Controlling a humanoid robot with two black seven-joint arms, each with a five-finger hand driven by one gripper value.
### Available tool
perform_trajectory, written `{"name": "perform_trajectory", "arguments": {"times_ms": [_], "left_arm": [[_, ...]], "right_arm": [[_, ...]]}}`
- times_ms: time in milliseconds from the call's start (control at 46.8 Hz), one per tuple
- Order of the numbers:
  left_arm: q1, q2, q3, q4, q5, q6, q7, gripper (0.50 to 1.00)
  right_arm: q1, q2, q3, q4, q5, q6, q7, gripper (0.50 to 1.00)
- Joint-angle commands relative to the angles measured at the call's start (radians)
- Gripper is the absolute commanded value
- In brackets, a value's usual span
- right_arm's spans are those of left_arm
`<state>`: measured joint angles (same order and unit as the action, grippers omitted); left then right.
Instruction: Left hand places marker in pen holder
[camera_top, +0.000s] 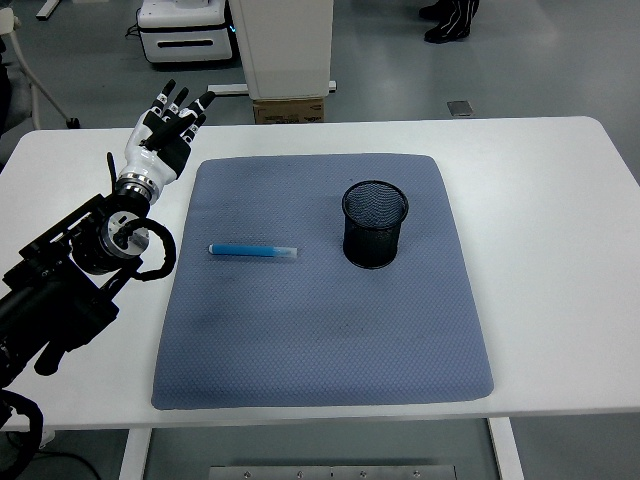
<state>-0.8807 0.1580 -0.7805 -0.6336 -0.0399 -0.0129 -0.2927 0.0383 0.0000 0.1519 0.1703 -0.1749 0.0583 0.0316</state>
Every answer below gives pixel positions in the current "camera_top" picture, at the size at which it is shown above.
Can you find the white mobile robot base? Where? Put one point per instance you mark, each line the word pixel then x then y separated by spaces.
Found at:
pixel 185 30

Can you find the blue marker pen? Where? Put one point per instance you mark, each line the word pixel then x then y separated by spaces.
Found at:
pixel 250 250

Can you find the white pedestal column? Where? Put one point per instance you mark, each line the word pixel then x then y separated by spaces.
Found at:
pixel 280 45

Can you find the white tube frame chair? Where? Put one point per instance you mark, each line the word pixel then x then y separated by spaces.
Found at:
pixel 42 85

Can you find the white table leg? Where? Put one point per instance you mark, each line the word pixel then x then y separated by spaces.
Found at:
pixel 134 457
pixel 506 450

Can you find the brown cardboard box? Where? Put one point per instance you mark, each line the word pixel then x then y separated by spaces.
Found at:
pixel 287 111

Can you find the grey metal plate with screws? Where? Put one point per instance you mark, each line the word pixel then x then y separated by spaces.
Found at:
pixel 330 473

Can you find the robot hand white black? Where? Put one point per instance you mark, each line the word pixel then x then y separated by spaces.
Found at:
pixel 150 155

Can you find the silver pedestal foot bar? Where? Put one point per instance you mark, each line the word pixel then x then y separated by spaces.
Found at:
pixel 232 89

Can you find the blue-grey textured mat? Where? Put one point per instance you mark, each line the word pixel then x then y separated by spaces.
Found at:
pixel 325 330

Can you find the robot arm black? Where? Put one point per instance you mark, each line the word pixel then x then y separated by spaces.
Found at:
pixel 50 300

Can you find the grey floor socket plate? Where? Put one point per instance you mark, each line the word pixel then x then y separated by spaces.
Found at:
pixel 460 108

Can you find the black mesh pen holder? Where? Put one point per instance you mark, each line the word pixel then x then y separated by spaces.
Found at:
pixel 372 245

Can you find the white power strip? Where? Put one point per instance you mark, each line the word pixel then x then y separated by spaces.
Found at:
pixel 47 436

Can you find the white furniture foot bar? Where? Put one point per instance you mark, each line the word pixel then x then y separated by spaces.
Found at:
pixel 50 9

